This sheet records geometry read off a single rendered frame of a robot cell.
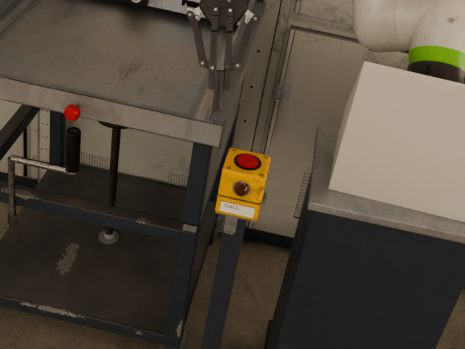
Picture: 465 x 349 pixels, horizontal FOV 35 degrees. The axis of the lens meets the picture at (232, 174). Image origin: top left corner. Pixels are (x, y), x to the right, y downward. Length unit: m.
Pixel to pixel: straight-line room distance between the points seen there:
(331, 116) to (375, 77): 0.81
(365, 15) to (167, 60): 0.46
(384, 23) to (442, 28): 0.15
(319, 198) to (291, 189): 0.86
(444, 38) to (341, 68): 0.67
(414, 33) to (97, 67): 0.68
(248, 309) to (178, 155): 0.54
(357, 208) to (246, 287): 0.92
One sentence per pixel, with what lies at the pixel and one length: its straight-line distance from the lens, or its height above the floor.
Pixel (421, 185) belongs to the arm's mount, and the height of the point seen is 0.81.
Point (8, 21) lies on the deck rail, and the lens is 1.86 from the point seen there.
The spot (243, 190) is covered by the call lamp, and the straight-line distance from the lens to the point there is 1.30.
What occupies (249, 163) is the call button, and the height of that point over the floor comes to 0.91.
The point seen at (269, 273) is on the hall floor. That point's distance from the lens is 2.46.
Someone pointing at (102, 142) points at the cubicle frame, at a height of 0.26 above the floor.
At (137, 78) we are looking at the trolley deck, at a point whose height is 0.85.
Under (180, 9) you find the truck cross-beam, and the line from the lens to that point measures 1.93.
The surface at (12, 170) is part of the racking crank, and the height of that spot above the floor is 0.63.
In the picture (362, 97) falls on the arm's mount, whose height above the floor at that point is 0.98.
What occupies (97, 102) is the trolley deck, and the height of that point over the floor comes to 0.84.
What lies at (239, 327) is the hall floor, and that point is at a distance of 2.27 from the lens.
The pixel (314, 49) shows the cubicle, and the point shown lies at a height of 0.75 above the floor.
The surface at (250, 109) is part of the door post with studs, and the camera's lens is 2.28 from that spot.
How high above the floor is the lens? 1.65
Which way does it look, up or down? 35 degrees down
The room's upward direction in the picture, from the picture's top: 11 degrees clockwise
